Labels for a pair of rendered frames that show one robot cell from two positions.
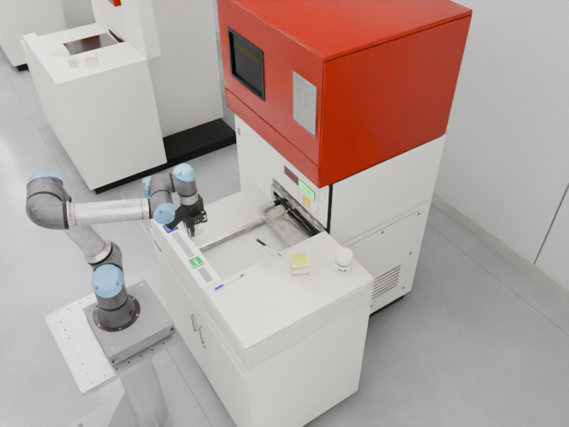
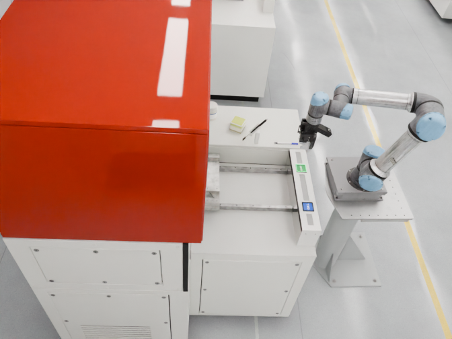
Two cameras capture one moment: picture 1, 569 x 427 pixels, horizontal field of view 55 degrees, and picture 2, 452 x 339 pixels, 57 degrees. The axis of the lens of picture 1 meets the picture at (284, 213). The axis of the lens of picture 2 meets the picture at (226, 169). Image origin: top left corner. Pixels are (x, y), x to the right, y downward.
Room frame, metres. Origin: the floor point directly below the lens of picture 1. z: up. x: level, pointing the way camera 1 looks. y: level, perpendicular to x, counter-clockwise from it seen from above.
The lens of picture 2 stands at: (3.18, 0.74, 2.61)
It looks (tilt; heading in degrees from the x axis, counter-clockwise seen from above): 48 degrees down; 207
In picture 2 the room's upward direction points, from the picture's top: 6 degrees clockwise
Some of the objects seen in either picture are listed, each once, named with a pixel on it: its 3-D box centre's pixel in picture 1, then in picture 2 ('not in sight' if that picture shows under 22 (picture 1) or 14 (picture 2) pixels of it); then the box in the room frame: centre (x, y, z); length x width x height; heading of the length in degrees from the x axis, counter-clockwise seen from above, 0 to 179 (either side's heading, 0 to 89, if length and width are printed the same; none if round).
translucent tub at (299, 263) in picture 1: (299, 264); (237, 124); (1.55, -0.06, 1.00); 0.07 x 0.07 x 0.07; 8
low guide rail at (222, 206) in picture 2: (238, 231); (244, 206); (1.92, 0.23, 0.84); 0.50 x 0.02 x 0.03; 123
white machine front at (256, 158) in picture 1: (278, 174); (191, 194); (2.14, 0.03, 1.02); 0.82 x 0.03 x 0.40; 33
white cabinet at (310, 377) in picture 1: (255, 318); (243, 222); (1.73, 0.15, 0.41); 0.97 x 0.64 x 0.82; 33
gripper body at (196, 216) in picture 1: (192, 210); (309, 129); (1.62, 0.36, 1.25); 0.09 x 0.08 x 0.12; 123
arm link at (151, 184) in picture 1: (158, 188); (340, 107); (1.57, 0.46, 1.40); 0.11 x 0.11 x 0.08; 16
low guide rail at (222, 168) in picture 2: not in sight; (242, 169); (1.69, 0.08, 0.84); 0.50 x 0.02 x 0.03; 123
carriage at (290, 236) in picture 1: (284, 230); (212, 182); (1.90, 0.00, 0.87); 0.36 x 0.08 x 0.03; 33
